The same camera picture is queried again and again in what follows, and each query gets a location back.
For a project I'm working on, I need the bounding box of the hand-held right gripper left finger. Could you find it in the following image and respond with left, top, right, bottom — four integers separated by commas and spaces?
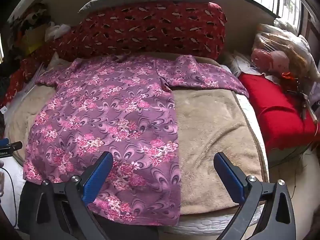
24, 151, 114, 240

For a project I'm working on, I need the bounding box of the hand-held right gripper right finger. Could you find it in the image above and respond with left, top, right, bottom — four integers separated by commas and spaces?
213, 152, 300, 240

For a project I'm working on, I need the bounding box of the purple floral shirt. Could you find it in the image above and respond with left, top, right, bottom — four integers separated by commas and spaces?
23, 54, 249, 226

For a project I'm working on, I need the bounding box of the pile of mixed clothes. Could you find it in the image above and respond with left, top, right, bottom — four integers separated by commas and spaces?
7, 2, 52, 60

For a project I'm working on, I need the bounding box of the beige fleece blanket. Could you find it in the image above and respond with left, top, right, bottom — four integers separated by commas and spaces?
4, 51, 263, 215

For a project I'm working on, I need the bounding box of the white quilted mattress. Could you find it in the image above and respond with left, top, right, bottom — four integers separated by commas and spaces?
0, 65, 270, 233

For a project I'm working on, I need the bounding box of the dark cloth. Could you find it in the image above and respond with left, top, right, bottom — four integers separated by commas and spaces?
18, 180, 159, 240

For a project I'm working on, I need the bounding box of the red cloth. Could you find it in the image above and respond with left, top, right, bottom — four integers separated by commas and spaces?
238, 72, 318, 150

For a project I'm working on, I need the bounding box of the white plastic bag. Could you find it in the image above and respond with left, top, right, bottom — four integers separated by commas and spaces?
45, 22, 72, 42

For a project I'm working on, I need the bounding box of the red patterned bolster pillow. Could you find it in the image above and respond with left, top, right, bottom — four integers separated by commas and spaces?
0, 2, 227, 108

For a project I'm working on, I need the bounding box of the black cable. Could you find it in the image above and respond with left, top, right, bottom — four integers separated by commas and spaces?
0, 167, 20, 228

